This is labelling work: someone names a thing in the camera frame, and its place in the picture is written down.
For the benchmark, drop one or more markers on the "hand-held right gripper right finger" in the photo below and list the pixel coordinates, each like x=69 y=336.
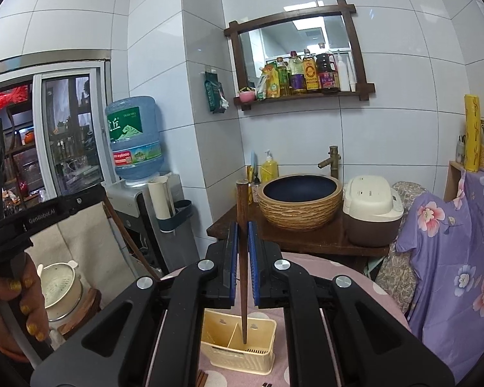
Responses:
x=253 y=260

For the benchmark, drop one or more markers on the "grey paisley fabric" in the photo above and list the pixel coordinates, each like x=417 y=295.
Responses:
x=395 y=274

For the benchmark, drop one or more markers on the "dark wooden stool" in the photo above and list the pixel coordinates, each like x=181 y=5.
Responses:
x=86 y=314

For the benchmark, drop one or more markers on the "green hanging packet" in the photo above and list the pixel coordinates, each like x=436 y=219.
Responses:
x=213 y=92

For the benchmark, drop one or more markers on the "cream paper tube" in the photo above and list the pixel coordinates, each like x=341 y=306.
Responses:
x=161 y=197

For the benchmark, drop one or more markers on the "clear plastic bag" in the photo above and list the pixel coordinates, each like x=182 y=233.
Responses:
x=260 y=86

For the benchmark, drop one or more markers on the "dark wooden counter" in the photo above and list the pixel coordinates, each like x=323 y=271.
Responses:
x=306 y=240

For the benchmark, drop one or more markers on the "yellow soap pump bottle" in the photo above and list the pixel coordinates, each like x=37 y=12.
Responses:
x=269 y=169

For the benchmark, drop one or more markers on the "teal plastic cup holder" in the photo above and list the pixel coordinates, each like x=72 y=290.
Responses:
x=181 y=217

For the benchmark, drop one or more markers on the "glass sliding door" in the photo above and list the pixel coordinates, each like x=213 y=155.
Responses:
x=68 y=129

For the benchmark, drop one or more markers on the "yellow refill pouch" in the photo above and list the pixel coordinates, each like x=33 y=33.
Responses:
x=272 y=82

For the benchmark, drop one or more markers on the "yellow wrap roll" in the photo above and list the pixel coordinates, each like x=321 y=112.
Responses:
x=472 y=133

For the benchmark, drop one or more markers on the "white bottle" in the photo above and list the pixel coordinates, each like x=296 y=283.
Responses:
x=345 y=72

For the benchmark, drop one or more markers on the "white rice cooker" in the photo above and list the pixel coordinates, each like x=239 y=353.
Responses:
x=371 y=213

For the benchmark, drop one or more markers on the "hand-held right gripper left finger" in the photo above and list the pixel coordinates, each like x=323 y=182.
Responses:
x=234 y=260

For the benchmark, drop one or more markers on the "grey water dispenser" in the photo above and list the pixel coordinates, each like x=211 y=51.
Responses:
x=177 y=246

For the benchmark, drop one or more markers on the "cream plastic utensil holder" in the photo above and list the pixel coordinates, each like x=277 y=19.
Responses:
x=222 y=350

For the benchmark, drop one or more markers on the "beige cloth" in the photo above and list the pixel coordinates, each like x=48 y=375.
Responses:
x=105 y=258

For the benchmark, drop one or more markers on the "pink bowl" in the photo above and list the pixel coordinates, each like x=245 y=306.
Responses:
x=246 y=96

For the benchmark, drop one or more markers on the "dark soy sauce bottle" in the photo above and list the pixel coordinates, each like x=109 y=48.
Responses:
x=327 y=72

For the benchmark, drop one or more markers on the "yellow label sauce bottle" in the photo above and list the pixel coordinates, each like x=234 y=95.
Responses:
x=310 y=74

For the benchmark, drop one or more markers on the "blue water jug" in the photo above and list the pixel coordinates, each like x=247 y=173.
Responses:
x=133 y=141

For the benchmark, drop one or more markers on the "wooden framed mirror shelf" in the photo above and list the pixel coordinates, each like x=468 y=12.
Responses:
x=357 y=48

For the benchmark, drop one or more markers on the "purple floral cloth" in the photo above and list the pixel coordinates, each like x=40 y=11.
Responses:
x=455 y=258

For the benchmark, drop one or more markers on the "purple label oil bottle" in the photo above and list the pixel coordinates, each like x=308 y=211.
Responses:
x=296 y=76

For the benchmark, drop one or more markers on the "brass faucet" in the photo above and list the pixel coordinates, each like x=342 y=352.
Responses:
x=332 y=161

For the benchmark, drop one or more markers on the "white lidded pot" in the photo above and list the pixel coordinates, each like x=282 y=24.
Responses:
x=60 y=290

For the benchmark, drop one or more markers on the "green oil bottle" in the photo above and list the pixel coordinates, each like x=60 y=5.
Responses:
x=283 y=80

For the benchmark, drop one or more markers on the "brown wooden chair frame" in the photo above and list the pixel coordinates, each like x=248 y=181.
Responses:
x=123 y=232

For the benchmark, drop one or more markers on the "woven pattern sink basin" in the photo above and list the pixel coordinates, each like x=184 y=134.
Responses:
x=300 y=209

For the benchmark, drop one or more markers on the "small floral pump bottle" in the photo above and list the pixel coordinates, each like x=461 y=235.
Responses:
x=257 y=191

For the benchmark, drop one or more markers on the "light wooden shelf box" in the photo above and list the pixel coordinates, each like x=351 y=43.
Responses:
x=452 y=181

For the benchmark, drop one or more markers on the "brown wooden chopstick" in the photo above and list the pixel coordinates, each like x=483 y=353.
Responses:
x=204 y=380
x=242 y=209
x=198 y=379

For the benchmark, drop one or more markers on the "blue toothbrush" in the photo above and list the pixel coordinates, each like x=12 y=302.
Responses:
x=253 y=159

